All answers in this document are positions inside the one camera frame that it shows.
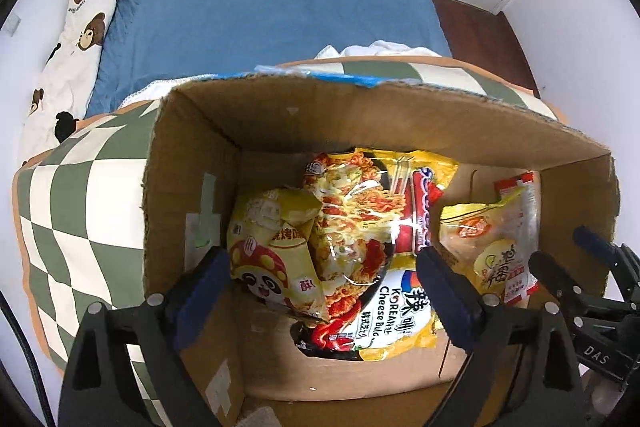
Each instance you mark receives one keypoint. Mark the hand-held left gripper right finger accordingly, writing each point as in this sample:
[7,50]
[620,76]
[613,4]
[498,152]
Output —
[446,293]

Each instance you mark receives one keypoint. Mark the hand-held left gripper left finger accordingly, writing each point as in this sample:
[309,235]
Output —
[205,288]

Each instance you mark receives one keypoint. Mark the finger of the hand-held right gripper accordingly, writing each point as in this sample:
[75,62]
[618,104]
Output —
[552,274]
[600,244]

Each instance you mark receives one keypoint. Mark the yellow pastry bag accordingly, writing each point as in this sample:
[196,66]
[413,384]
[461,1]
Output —
[480,237]

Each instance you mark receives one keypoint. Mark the yellow panda snack bag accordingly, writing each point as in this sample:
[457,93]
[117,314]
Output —
[272,257]

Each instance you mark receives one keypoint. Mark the red white candy packet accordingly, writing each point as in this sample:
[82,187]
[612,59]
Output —
[515,184]

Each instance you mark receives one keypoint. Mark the yellow black noodle pack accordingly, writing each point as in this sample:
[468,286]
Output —
[360,217]

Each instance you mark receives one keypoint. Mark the brown cardboard box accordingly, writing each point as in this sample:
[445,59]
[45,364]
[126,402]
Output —
[325,117]

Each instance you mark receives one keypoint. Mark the green white checkered blanket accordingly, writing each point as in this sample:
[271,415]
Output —
[85,217]

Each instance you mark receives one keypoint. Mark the white cloth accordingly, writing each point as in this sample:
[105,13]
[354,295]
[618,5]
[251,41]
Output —
[380,49]

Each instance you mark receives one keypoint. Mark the white bear print pillow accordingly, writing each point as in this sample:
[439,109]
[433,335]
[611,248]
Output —
[75,42]

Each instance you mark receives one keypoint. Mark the blue bed sheet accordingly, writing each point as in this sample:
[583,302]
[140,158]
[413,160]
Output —
[260,7]

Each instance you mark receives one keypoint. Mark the white wall socket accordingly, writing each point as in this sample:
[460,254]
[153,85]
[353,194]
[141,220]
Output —
[11,25]

